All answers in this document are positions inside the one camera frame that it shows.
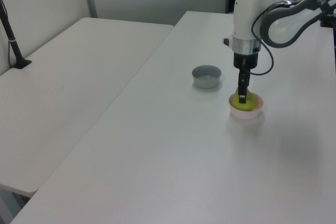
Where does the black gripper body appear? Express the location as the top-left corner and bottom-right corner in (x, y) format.
(233, 51), (259, 70)

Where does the green pear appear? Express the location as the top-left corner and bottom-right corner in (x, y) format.
(234, 87), (257, 111)

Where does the pink bowl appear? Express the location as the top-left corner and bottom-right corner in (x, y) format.
(228, 92), (264, 120)

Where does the grey bowl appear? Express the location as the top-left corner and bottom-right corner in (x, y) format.
(191, 65), (223, 89)

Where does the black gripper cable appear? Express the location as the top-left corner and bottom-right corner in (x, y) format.
(251, 3), (275, 76)

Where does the black clamp camera stand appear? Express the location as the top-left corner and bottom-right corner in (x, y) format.
(319, 11), (336, 28)

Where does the thin black stand cable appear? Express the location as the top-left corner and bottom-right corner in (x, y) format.
(7, 40), (14, 67)

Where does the black camera stand with base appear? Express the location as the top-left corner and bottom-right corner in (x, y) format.
(0, 0), (33, 70)

